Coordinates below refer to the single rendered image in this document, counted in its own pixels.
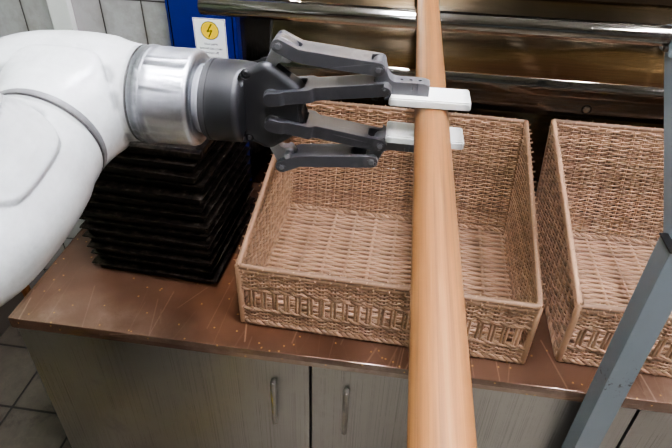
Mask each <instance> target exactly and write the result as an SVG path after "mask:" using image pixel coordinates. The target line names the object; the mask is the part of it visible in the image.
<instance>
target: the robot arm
mask: <svg viewBox="0 0 672 448"><path fill-rule="evenodd" d="M292 61H293V62H296V63H299V64H304V65H310V66H316V67H322V68H328V69H334V70H340V71H346V72H352V73H358V74H361V75H345V76H329V77H316V76H296V75H295V74H293V73H292V72H291V71H290V70H288V69H287V68H286V67H284V66H283V65H282V64H280V63H282V62H283V63H290V62H292ZM374 97H384V98H385V99H384V100H388V99H389V105H390V106H400V107H414V108H428V109H442V110H456V111H469V110H471V105H472V104H471V99H470V93H469V91H468V90H462V89H447V88H433V87H430V80H428V79H426V78H423V77H408V76H396V75H393V74H392V73H391V72H390V70H389V67H388V64H387V57H386V55H384V54H383V53H379V52H373V51H367V50H360V49H354V48H348V47H342V46H336V45H330V44H324V43H318V42H312V41H306V40H302V39H301V38H299V37H297V36H295V35H293V34H291V33H289V32H288V31H285V30H280V31H279V32H278V33H277V35H276V36H275V38H274V39H273V41H272V42H271V50H270V52H269V54H268V57H263V58H261V59H259V60H256V61H248V60H240V59H227V58H211V59H210V57H209V56H208V54H207V53H206V52H205V51H203V50H201V49H199V48H186V47H172V46H161V45H158V44H149V45H147V44H140V43H136V42H132V41H129V40H126V39H124V38H122V37H119V36H116V35H110V34H104V33H97V32H88V31H77V30H36V31H28V32H21V33H16V34H11V35H8V36H4V37H1V38H0V307H1V306H3V305H4V304H5V303H7V302H8V301H10V300H11V299H12V298H14V297H15V296H16V295H17V294H19V293H20V292H21V291H22V290H23V289H24V288H26V287H27V286H28V285H29V284H30V283H31V282H32V281H33V280H34V279H35V278H36V277H37V275H38V274H39V273H40V272H41V271H42V270H43V269H44V268H45V266H46V265H47V264H48V263H49V261H50V260H51V259H52V258H53V256H54V255H55V254H56V252H57V251H58V249H59V248H60V247H61V245H62V244H63V243H64V241H65V240H66V238H67V237H68V235H69V234H70V232H71V231H72V229H73V228H74V226H75V224H76V223H77V221H78V220H79V218H80V216H81V215H82V213H83V211H84V209H85V207H86V205H87V203H88V202H89V200H90V198H91V195H92V192H93V188H94V185H95V183H96V181H97V179H98V177H99V175H100V173H101V172H102V170H103V169H104V168H105V166H106V165H107V164H108V163H109V162H110V161H111V160H112V159H113V158H115V157H116V156H117V155H118V154H120V153H121V152H122V151H124V150H125V149H127V147H128V146H129V144H130V142H134V141H142V142H147V143H167V144H178V145H190V146H197V145H201V144H202V143H203V142H204V141H205V140H206V139H209V140H219V141H230V142H247V141H254V142H257V143H259V144H261V145H262V146H265V147H270V149H271V151H272V152H273V154H274V156H275V158H276V160H277V162H276V166H275V167H276V169H277V170H278V171H279V172H285V171H288V170H292V169H295V168H298V167H349V168H373V167H375V166H376V165H377V163H378V160H379V158H380V156H381V154H382V153H383V152H384V151H387V150H392V151H402V152H404V151H405V152H412V153H414V123H405V122H394V121H388V122H387V127H386V126H385V125H383V127H382V128H380V127H375V126H370V125H366V124H361V123H357V122H352V121H348V120H343V119H339V118H334V117H329V116H325V115H320V114H318V113H317V112H316V111H314V110H309V109H307V106H306V104H309V103H312V102H314V101H321V100H338V99H356V98H374ZM292 136H296V137H301V138H305V139H310V138H318V139H323V140H327V141H332V142H336V143H341V144H299V145H295V144H294V143H293V142H290V143H284V142H283V141H285V140H286V139H288V138H290V137H292Z"/></svg>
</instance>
